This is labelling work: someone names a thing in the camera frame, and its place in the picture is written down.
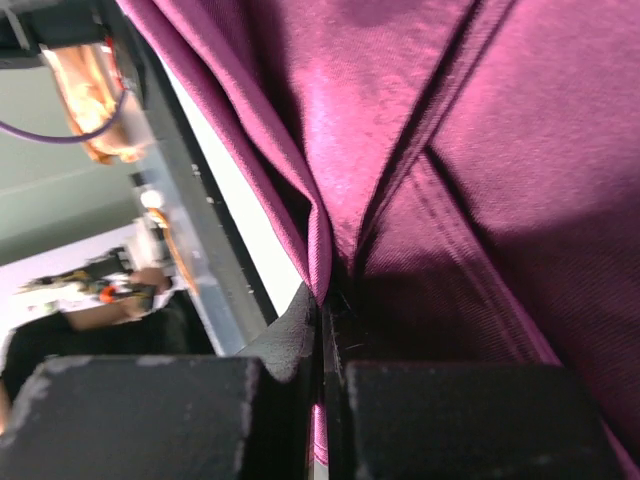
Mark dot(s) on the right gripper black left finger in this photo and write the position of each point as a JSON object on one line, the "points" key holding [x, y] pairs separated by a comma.
{"points": [[246, 416]]}

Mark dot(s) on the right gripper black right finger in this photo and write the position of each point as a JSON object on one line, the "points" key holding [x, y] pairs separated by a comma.
{"points": [[389, 417]]}

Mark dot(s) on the purple cloth napkin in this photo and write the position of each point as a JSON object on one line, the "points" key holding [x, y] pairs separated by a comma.
{"points": [[466, 171]]}

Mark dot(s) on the person in black shirt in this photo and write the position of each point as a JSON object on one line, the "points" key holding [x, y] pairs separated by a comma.
{"points": [[123, 327]]}

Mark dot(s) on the aluminium rail frame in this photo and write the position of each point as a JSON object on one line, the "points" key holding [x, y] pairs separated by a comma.
{"points": [[181, 200]]}

